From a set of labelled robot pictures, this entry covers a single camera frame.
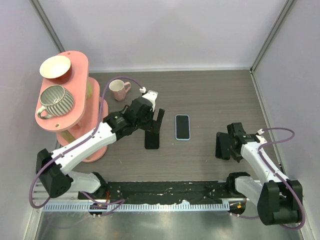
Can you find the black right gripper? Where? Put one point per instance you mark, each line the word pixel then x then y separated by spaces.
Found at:
pixel 235 156

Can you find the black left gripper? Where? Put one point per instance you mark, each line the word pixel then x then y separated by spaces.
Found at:
pixel 154 125

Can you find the black phone case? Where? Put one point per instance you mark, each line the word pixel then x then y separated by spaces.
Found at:
pixel 151 141

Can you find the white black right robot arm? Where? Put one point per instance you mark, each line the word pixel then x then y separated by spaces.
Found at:
pixel 278 199

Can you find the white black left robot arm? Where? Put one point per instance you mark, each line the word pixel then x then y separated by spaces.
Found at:
pixel 55 169

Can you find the pink mug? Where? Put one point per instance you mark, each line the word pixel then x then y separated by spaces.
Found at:
pixel 119 89

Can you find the pink tiered shelf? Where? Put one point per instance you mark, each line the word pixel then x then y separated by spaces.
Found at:
pixel 87 102

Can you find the grey striped mug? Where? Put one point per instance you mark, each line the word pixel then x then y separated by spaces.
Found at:
pixel 56 101

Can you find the white bowl red outside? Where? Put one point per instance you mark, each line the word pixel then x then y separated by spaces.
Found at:
pixel 56 68

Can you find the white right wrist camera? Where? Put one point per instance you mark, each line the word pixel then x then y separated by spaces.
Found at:
pixel 260 137

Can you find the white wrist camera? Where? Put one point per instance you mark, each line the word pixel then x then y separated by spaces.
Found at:
pixel 260 137
pixel 150 95

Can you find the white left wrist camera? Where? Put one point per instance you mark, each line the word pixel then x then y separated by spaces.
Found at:
pixel 150 95

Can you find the aluminium frame rail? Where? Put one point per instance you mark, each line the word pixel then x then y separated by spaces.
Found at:
pixel 74 201

